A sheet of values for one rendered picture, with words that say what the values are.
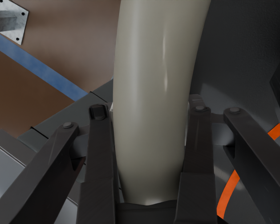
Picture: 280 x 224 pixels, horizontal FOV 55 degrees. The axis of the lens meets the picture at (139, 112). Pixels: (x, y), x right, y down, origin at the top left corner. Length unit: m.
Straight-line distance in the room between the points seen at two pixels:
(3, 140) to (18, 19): 1.05
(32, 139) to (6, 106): 1.20
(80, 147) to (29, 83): 1.61
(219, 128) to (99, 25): 1.31
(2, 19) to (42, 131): 0.94
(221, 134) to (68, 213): 0.57
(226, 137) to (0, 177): 0.67
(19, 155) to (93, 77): 0.87
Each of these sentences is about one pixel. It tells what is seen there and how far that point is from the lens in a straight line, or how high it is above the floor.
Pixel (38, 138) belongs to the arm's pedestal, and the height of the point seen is 0.76.
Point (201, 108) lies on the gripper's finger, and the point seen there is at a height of 1.13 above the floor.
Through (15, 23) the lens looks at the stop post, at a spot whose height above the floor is 0.01.
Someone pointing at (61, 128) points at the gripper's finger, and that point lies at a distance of 0.16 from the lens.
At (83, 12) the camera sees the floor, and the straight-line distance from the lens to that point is 1.48.
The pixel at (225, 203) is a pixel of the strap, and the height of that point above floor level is 0.02.
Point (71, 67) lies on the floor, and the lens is 1.56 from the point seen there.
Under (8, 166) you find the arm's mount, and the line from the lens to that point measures 0.73.
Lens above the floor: 1.28
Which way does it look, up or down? 62 degrees down
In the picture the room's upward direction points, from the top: 138 degrees counter-clockwise
